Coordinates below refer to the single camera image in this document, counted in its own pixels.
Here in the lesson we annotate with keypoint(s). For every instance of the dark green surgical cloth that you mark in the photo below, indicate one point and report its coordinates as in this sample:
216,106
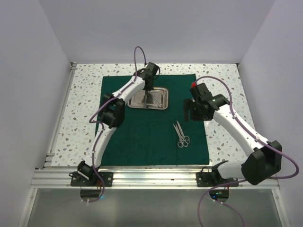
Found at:
148,138

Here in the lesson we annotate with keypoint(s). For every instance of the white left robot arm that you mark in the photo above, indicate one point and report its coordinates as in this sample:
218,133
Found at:
111,115

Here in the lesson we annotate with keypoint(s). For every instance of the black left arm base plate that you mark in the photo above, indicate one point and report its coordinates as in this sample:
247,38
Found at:
80,181

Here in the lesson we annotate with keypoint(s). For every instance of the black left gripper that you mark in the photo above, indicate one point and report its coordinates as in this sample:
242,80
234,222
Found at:
150,88

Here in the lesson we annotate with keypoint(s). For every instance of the steel forceps with ring handles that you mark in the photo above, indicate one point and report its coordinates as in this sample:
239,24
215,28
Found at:
180,138

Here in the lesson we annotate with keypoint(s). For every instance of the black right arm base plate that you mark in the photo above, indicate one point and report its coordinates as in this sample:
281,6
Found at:
208,178

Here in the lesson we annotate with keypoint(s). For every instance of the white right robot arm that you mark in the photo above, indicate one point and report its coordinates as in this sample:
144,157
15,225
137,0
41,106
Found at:
263,158

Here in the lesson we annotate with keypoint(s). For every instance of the steel surgical scissors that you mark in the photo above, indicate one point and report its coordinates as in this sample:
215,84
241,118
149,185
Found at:
185,139

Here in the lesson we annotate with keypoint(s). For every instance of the steel scalpel handle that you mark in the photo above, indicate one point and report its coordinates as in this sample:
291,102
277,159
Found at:
145,97

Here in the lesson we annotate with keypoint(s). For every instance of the aluminium extrusion rail frame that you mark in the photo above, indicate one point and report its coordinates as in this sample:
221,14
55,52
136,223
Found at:
140,196

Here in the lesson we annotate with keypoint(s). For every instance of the stainless steel instrument tray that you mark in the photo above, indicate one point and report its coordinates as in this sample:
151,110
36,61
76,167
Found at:
160,93

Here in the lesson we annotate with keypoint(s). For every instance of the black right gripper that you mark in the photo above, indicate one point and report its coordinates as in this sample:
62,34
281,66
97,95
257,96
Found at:
188,104

